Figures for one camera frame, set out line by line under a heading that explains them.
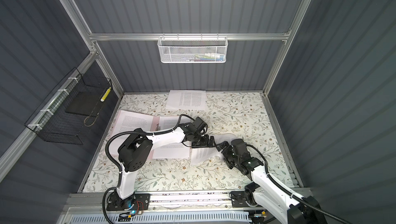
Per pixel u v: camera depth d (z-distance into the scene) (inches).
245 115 42.5
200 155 34.3
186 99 45.4
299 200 16.8
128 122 38.6
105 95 32.2
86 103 29.0
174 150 35.9
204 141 31.7
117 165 20.6
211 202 29.2
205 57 36.0
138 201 28.6
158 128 39.0
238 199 28.8
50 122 25.3
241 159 25.3
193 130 29.0
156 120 40.4
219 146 30.4
